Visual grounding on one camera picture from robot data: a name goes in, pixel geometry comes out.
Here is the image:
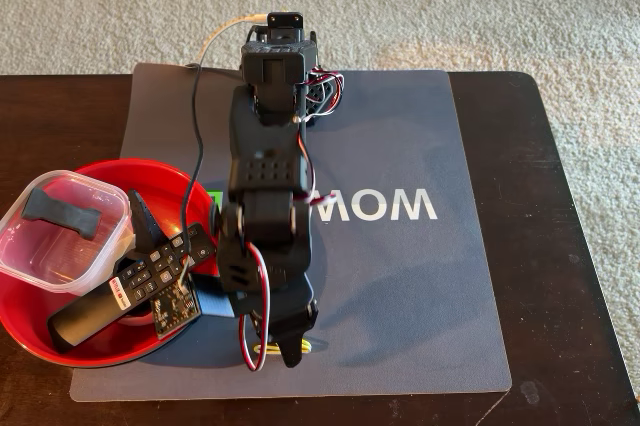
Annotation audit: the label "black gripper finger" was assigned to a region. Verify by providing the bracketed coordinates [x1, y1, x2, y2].
[269, 298, 320, 370]

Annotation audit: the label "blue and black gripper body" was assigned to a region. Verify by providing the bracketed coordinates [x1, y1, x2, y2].
[192, 273, 318, 331]

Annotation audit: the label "yellow wire clothespin clip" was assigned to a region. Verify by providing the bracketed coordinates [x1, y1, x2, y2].
[252, 338, 314, 355]

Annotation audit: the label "black printed jaw part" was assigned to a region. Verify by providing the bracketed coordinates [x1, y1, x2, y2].
[127, 189, 169, 260]

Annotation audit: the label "black remote control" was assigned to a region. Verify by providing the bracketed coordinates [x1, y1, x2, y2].
[46, 223, 217, 353]

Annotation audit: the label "clear plastic container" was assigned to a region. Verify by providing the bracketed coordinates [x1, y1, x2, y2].
[0, 169, 136, 295]

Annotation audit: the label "black ribbed grip piece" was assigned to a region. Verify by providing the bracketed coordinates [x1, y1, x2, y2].
[20, 188, 104, 240]

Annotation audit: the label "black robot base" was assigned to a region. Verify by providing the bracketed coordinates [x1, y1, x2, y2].
[244, 13, 341, 130]

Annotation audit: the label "red bowl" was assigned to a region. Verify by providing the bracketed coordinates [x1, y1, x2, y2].
[0, 158, 221, 368]

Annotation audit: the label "grey mat with logo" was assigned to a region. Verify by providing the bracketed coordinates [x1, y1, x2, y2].
[69, 61, 512, 403]

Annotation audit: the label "camera circuit board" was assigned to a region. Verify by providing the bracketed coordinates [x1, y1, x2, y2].
[149, 280, 202, 341]

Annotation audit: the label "red white servo wire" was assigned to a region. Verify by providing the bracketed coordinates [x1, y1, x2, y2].
[238, 243, 272, 372]
[297, 120, 337, 207]
[304, 68, 346, 120]

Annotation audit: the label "white cable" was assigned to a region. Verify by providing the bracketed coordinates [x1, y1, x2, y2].
[197, 14, 269, 65]

